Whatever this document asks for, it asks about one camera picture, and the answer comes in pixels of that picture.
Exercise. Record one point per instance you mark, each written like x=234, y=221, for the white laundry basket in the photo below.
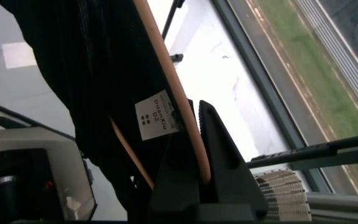
x=284, y=196

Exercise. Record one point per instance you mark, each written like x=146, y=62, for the beige curtain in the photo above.
x=346, y=208

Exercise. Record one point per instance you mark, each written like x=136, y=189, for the black clothes rack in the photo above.
x=291, y=154

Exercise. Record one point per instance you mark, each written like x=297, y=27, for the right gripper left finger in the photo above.
x=176, y=193

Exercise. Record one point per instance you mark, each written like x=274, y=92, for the pink clothes hanger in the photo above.
x=173, y=81

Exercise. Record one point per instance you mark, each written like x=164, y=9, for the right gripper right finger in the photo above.
x=228, y=180

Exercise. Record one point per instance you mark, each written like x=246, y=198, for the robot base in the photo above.
x=26, y=140

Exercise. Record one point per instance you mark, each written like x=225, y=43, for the black garment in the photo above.
x=89, y=77

